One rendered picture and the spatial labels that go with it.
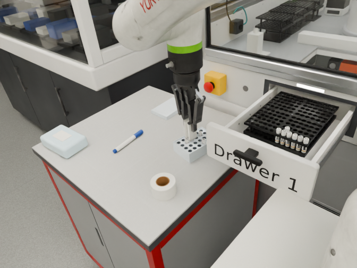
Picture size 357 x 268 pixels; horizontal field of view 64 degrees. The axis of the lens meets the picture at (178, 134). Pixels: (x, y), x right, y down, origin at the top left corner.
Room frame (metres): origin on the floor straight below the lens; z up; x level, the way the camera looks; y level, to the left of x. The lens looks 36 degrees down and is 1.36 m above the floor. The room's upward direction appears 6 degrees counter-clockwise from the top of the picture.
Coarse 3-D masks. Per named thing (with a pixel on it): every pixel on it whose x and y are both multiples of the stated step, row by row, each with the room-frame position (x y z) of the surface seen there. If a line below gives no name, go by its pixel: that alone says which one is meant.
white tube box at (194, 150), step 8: (200, 128) 0.80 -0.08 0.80; (184, 136) 0.76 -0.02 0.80; (176, 144) 0.72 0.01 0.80; (184, 144) 0.72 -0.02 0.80; (192, 144) 0.72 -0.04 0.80; (200, 144) 0.71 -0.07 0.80; (176, 152) 0.72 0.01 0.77; (184, 152) 0.68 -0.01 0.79; (192, 152) 0.67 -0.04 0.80; (200, 152) 0.69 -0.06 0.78; (192, 160) 0.67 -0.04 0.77
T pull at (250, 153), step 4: (248, 148) 0.53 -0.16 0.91; (236, 152) 0.52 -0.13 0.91; (240, 152) 0.52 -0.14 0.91; (244, 152) 0.52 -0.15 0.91; (248, 152) 0.52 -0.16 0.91; (252, 152) 0.51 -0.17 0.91; (256, 152) 0.51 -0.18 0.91; (240, 156) 0.51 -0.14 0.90; (244, 156) 0.50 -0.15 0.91; (248, 156) 0.50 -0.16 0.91; (252, 156) 0.50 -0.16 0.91; (256, 156) 0.51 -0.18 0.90; (248, 160) 0.49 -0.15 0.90; (252, 160) 0.49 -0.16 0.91; (256, 160) 0.48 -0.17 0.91; (260, 160) 0.48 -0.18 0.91; (256, 164) 0.48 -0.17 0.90; (260, 164) 0.47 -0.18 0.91
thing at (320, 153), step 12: (264, 96) 0.80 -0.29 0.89; (312, 96) 0.77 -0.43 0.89; (252, 108) 0.74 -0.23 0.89; (264, 108) 0.79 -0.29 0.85; (348, 108) 0.69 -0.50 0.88; (240, 120) 0.69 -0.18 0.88; (336, 120) 0.71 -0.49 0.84; (348, 120) 0.64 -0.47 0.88; (240, 132) 0.69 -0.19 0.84; (336, 132) 0.58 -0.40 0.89; (324, 144) 0.54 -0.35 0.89; (336, 144) 0.58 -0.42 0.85; (312, 156) 0.56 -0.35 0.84; (324, 156) 0.51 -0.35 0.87
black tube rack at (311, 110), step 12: (276, 96) 0.78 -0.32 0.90; (288, 96) 0.77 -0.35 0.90; (300, 96) 0.76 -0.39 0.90; (276, 108) 0.71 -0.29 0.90; (288, 108) 0.70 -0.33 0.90; (300, 108) 0.70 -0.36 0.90; (312, 108) 0.69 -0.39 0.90; (324, 108) 0.68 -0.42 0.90; (336, 108) 0.68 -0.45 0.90; (252, 120) 0.66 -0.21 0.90; (264, 120) 0.66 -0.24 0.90; (276, 120) 0.70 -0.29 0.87; (288, 120) 0.65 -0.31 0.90; (300, 120) 0.64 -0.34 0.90; (312, 120) 0.63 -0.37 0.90; (324, 120) 0.63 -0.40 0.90; (252, 132) 0.65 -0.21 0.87; (264, 132) 0.64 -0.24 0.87; (300, 132) 0.63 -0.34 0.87; (312, 132) 0.59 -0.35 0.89; (324, 132) 0.62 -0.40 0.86; (276, 144) 0.58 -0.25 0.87; (312, 144) 0.57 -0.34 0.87; (300, 156) 0.55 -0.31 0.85
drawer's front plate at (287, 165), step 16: (208, 128) 0.62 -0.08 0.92; (224, 128) 0.60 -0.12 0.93; (208, 144) 0.62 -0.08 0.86; (224, 144) 0.59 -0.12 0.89; (240, 144) 0.55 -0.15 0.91; (256, 144) 0.52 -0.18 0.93; (224, 160) 0.58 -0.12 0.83; (272, 160) 0.49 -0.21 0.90; (288, 160) 0.46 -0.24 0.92; (304, 160) 0.45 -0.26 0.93; (256, 176) 0.52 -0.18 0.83; (272, 176) 0.49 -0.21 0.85; (288, 176) 0.46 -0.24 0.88; (304, 176) 0.44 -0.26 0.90; (304, 192) 0.43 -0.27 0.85
